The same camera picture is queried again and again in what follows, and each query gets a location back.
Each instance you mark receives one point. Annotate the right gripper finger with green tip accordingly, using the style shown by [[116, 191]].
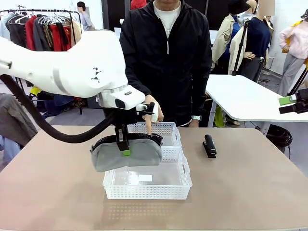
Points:
[[287, 100], [287, 109]]

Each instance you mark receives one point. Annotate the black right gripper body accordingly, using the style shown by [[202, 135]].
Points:
[[302, 101]]

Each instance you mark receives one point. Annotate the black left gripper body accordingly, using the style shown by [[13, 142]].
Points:
[[124, 118]]

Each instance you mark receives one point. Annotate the grey zipper pouch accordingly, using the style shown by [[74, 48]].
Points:
[[142, 157]]

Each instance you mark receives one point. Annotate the black stapler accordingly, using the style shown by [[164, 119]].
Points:
[[209, 146]]

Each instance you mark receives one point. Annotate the person's left forearm black sleeve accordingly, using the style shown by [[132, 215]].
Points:
[[201, 96]]

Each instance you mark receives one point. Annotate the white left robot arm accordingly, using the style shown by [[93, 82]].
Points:
[[72, 67]]

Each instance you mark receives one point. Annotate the person's right forearm black sleeve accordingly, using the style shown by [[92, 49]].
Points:
[[137, 81]]

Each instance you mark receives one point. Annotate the person's right hand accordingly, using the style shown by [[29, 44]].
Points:
[[149, 125]]

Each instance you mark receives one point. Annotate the person's left hand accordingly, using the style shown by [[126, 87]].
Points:
[[193, 124]]

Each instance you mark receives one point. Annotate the white perforated plastic basket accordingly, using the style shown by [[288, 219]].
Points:
[[146, 191], [168, 131]]

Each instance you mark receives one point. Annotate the white background table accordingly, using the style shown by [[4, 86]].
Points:
[[240, 96]]

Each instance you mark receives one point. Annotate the mannequin pink hoodie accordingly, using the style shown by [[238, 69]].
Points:
[[294, 43]]

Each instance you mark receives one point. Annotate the dark blue garment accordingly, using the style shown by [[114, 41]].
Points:
[[60, 103]]

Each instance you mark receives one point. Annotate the person torso black jacket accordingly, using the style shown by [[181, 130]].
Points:
[[173, 72]]

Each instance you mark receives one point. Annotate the green bag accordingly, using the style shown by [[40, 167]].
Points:
[[219, 118]]

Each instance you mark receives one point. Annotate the black tripod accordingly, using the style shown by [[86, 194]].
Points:
[[240, 48]]

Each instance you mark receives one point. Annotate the silver wristwatch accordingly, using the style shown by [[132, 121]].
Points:
[[196, 117]]

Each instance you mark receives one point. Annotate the mannequin beige trench coat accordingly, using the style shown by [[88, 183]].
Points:
[[223, 43]]

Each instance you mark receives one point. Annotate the beige jacket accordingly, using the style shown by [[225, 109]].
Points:
[[76, 30]]

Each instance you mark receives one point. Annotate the red dress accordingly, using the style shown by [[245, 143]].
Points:
[[57, 41]]

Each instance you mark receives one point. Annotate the black scarf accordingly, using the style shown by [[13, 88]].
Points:
[[63, 33]]

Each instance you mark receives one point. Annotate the background person grey shirt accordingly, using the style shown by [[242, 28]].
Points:
[[86, 19]]

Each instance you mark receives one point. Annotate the black bucket hat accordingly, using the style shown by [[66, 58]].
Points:
[[238, 7]]

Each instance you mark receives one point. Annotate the grey jacket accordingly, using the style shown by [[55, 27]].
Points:
[[14, 118]]

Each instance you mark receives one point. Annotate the grey blazer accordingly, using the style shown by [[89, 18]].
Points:
[[41, 36]]

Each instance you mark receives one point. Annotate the red coat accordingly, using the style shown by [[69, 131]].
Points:
[[30, 33]]

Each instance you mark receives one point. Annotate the black clothes rack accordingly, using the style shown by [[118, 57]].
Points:
[[36, 10]]

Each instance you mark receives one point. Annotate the light blue jacket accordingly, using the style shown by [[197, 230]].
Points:
[[3, 29]]

